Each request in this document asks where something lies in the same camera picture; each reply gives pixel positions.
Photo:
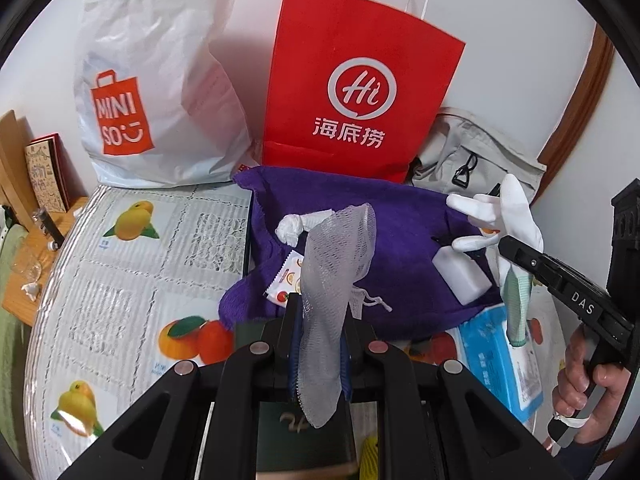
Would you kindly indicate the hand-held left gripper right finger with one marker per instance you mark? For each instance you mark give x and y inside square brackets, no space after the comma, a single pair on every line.
[347,375]

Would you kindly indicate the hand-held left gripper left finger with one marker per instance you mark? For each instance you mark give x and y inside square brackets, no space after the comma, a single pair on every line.
[296,360]

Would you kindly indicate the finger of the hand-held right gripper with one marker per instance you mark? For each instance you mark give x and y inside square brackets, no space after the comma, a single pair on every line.
[535,262]

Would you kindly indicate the white glove with green cuff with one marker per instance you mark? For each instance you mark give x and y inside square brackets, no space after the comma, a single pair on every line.
[515,210]

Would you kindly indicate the white sponge block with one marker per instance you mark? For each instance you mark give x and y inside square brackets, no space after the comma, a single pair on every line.
[462,277]

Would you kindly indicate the printed wet wipe packet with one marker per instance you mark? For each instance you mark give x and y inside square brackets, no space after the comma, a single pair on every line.
[282,282]

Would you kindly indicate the white mesh bag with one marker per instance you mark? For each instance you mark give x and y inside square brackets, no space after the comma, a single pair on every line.
[330,285]

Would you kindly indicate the white knotted cloth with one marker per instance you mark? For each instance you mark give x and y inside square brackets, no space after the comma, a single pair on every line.
[292,227]

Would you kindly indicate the purple towel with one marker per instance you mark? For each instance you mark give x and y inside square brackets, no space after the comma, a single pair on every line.
[400,240]

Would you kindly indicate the person's right hand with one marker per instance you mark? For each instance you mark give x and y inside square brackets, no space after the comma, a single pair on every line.
[570,380]

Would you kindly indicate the dark green gold box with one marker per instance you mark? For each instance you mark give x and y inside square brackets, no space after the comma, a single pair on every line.
[300,440]

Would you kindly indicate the blue tissue pack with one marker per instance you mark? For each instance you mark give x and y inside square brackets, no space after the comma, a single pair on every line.
[492,360]

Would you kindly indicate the grey waist bag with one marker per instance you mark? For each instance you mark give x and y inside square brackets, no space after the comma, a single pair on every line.
[480,145]

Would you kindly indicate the fruit print tablecloth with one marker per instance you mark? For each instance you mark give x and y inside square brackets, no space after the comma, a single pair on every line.
[150,270]

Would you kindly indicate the wooden bedside ledge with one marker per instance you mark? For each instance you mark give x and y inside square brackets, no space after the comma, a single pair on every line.
[27,312]

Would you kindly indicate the small white scrap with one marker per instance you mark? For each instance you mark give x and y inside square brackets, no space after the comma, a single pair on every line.
[31,291]

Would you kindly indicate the clear crumpled plastic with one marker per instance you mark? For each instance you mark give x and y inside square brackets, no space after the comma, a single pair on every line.
[30,267]

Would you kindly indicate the green blanket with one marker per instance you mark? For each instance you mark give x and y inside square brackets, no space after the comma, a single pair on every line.
[10,385]

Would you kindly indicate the red paper shopping bag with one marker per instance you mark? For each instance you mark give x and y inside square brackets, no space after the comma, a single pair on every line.
[320,60]

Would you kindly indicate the patterned book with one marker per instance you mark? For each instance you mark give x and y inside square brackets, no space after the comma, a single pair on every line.
[47,175]

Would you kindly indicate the wooden bed headboard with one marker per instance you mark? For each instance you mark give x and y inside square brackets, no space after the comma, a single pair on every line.
[12,160]

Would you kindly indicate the white plastic shopping bag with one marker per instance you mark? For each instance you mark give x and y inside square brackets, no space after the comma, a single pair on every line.
[165,35]

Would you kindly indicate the brown wooden door frame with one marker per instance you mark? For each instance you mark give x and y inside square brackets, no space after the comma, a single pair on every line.
[585,105]

